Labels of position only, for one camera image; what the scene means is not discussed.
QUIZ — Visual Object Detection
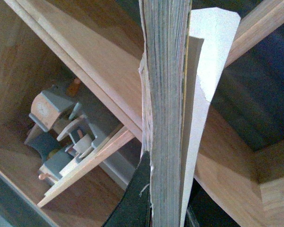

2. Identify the grey wooden toy house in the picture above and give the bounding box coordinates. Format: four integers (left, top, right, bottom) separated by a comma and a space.
24, 78, 124, 187

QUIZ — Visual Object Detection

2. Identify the white illustrated paperback book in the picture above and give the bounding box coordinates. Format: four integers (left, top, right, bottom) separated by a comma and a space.
139, 0, 241, 227

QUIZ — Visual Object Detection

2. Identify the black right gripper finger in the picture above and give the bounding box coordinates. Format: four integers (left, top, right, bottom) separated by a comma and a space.
103, 151, 151, 227

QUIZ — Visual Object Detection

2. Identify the dark pleated curtain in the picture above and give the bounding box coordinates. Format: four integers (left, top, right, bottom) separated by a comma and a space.
213, 24, 284, 150

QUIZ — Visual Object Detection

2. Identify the wooden bookshelf unit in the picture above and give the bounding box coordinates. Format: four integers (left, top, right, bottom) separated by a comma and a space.
0, 0, 284, 227

